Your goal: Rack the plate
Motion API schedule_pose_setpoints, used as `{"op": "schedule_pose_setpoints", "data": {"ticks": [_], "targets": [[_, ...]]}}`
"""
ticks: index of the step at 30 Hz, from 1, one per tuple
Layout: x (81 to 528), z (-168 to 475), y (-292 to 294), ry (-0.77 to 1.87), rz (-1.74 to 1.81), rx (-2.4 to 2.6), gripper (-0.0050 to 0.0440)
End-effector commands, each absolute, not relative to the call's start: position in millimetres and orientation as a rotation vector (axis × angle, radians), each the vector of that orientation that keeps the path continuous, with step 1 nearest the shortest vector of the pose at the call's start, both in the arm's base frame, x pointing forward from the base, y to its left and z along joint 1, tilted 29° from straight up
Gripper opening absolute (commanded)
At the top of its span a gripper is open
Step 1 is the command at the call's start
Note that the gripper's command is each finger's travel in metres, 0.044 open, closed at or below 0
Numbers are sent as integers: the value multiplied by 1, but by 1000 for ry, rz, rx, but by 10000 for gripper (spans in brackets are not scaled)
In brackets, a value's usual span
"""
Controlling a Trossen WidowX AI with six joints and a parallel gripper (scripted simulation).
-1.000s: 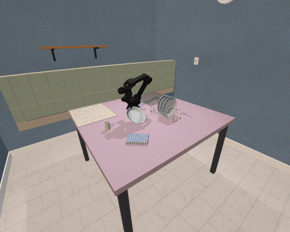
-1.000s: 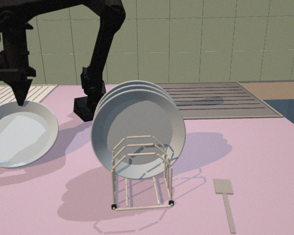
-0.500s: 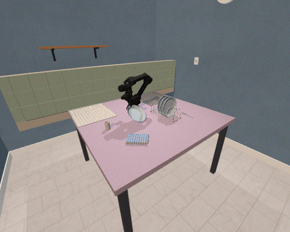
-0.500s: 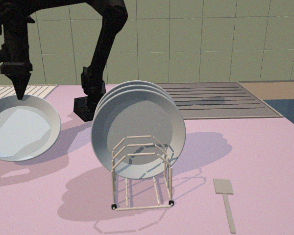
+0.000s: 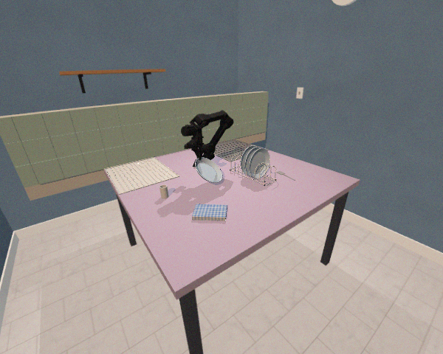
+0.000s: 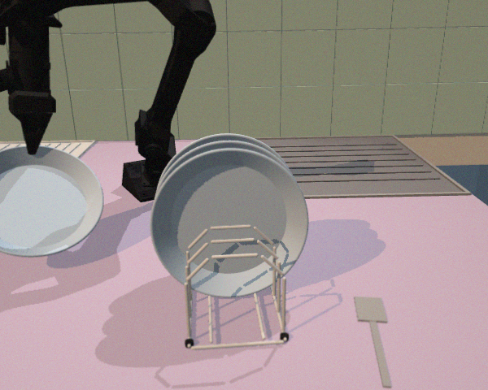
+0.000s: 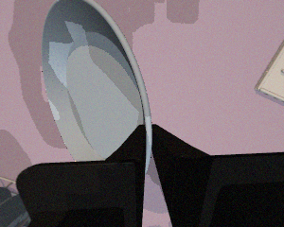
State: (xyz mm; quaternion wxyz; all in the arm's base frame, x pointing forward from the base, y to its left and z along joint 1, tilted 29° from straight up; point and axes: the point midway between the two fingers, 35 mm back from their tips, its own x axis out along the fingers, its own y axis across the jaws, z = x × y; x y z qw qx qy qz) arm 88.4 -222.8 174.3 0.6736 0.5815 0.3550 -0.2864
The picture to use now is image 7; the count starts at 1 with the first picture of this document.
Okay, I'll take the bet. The beige ribbed draining mat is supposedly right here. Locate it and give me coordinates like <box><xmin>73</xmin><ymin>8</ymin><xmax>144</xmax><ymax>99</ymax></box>
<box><xmin>255</xmin><ymin>42</ymin><xmax>284</xmax><ymax>102</ymax></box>

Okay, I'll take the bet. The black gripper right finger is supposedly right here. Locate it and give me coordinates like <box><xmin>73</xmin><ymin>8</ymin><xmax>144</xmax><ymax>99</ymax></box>
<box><xmin>151</xmin><ymin>124</ymin><xmax>284</xmax><ymax>227</ymax></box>

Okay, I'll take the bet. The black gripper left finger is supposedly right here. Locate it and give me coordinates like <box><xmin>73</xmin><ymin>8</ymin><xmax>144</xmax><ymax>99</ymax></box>
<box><xmin>16</xmin><ymin>125</ymin><xmax>146</xmax><ymax>227</ymax></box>

